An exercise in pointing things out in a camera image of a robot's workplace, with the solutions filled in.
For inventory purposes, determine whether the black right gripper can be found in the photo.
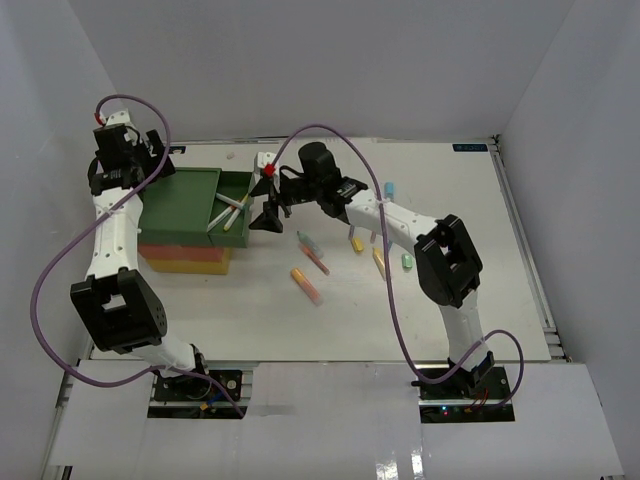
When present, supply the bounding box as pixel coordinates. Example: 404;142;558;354
249;172;323;234

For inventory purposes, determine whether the yellow cap white marker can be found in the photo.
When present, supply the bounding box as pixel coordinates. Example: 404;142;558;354
223;194;249;232

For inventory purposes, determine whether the green drawer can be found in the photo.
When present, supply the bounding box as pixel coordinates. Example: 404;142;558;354
207;171;255;248

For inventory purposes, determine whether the peach cap white marker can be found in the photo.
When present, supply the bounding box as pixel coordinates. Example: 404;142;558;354
215;193;243;208

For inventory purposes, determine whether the red drawer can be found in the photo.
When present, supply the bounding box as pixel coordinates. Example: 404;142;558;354
138;244;231;263

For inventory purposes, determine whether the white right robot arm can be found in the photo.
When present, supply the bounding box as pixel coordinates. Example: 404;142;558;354
249;142;494;399

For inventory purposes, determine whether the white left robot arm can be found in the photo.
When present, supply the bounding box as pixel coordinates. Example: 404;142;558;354
70;123;212;399

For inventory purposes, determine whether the yellow drawer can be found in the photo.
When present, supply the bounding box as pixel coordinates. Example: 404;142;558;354
146;248;232;275

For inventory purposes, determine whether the orange cap highlighter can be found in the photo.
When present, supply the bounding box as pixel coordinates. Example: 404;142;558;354
290;268;322;306

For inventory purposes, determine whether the yellow highlighter cap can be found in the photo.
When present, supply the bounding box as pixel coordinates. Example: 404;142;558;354
351;237;364;253

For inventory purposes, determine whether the blue cap highlighter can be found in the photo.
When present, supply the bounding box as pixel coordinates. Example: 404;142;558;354
384;182;395;198

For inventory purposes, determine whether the green highlighter cap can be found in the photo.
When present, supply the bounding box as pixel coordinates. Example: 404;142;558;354
401;253;413;271

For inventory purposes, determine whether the blue table label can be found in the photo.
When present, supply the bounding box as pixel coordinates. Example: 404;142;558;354
452;143;488;153

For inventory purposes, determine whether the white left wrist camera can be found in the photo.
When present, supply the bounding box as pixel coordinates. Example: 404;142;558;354
103;109;134;128

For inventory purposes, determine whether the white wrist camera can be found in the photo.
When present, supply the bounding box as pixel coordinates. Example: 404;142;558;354
103;109;134;128
254;152;277;178

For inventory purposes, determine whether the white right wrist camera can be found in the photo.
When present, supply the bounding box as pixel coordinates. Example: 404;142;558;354
254;152;277;178

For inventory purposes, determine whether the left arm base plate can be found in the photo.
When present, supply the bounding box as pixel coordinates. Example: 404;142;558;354
147;368;252;420

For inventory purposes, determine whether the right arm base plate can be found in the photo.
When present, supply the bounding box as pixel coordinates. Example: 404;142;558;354
411;367;515;424

